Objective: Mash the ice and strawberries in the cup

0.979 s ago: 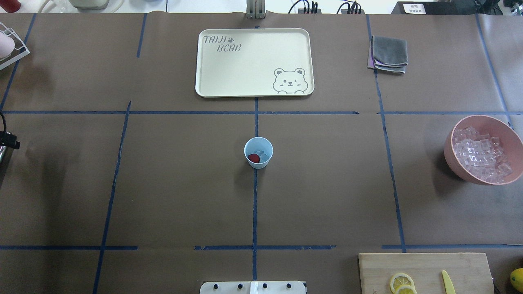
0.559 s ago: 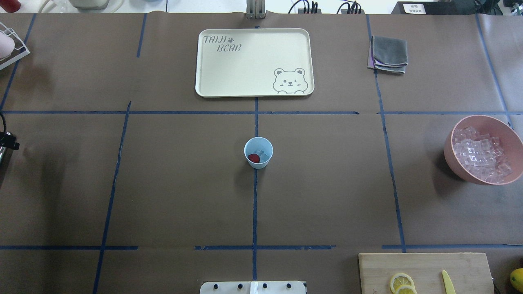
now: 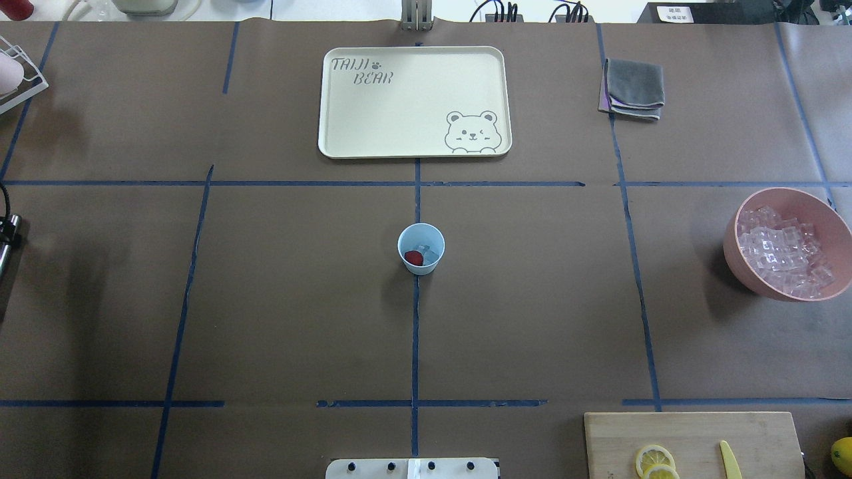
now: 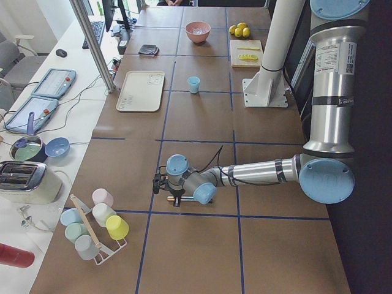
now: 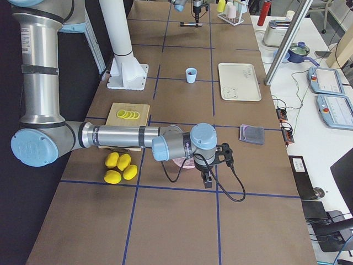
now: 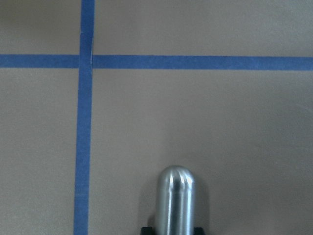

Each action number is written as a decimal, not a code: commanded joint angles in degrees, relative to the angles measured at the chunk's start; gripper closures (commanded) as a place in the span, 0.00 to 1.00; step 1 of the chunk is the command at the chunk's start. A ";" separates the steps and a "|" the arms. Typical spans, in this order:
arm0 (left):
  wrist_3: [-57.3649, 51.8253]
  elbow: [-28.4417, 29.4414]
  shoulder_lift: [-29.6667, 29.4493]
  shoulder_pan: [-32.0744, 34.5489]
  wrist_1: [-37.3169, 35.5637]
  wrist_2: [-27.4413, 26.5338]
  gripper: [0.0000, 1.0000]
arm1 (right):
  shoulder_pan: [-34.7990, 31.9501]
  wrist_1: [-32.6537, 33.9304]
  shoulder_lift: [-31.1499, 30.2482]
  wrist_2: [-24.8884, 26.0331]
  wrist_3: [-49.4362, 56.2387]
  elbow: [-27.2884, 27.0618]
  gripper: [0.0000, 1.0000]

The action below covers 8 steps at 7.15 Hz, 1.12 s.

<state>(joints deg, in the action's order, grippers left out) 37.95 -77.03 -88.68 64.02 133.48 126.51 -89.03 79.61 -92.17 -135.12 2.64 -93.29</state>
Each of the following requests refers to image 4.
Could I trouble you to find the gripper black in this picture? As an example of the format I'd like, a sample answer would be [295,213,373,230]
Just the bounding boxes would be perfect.
[168,186,185,206]

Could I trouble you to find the steel muddler black tip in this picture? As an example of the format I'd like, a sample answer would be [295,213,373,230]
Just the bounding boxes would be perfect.
[167,195,197,202]

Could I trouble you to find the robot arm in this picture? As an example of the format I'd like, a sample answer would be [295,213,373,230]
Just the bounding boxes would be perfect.
[153,1,369,206]

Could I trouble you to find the yellow cup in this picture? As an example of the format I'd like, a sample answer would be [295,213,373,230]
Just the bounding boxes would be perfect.
[106,215,129,240]

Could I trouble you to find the white cup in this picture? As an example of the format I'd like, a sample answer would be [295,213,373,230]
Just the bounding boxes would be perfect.
[92,203,117,228]

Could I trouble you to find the pink cup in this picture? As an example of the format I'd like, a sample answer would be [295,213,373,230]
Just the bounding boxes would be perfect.
[92,188,114,207]

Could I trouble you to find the white cup rack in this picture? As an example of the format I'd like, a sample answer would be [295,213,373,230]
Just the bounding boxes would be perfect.
[69,194,127,265]

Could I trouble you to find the grey cup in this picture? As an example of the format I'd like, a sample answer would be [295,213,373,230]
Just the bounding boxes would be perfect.
[74,235,99,260]

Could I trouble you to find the light blue rack cup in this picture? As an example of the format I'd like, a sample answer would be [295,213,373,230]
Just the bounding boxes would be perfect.
[60,208,83,226]

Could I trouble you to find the mint green cup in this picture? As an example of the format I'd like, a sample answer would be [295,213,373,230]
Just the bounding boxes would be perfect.
[64,223,89,244]

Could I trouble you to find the ice cubes in bowl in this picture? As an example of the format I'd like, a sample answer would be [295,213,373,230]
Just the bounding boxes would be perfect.
[187,23,209,35]

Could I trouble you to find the cream bear tray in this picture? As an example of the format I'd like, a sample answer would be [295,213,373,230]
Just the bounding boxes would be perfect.
[116,70,165,112]

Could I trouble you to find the blue bowl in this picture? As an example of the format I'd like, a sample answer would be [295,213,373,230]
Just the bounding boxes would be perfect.
[45,137,70,157]

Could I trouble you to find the grey folded cloth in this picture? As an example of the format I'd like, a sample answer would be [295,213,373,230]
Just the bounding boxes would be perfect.
[138,44,160,56]

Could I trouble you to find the blue saucepan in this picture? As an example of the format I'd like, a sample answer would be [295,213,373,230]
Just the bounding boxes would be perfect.
[10,111,48,162]

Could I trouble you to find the lemon slices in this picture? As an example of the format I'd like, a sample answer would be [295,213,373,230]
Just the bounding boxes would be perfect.
[238,54,258,61]

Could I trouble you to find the wooden cutting board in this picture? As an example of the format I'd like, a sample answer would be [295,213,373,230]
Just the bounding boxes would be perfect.
[230,40,263,67]

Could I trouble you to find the teach pendant tablet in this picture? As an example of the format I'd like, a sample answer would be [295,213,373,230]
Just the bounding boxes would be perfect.
[4,96,59,134]
[32,69,77,99]

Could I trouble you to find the yellow plastic knife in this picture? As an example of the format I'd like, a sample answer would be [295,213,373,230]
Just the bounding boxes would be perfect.
[236,47,260,51]

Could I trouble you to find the pink bowl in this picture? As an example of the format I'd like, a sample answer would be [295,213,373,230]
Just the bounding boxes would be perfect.
[185,21,211,43]

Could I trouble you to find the red bottle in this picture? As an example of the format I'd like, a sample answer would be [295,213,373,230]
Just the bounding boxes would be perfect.
[1,243,35,268]

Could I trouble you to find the yellow lemon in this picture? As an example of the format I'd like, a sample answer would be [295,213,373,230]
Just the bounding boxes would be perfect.
[234,28,243,38]
[236,22,248,29]
[228,25,236,34]
[242,28,251,38]

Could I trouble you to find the black computer mouse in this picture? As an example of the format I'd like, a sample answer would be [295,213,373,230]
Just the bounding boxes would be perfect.
[55,49,67,58]

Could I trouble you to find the black keyboard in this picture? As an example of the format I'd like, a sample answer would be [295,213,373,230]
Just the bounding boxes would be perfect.
[90,21,105,45]

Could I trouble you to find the black monitor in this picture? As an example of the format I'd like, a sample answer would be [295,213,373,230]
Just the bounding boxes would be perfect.
[102,0,130,32]

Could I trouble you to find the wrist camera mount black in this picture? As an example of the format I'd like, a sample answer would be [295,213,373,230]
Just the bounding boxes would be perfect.
[153,173,168,195]

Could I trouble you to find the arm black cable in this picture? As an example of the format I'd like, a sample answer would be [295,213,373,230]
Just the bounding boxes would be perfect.
[195,145,281,186]

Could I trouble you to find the white pedestal column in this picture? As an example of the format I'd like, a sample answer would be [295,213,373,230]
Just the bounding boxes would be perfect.
[243,0,305,108]

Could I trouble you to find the aluminium frame post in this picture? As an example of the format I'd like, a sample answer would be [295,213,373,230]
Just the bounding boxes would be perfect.
[70,0,115,93]

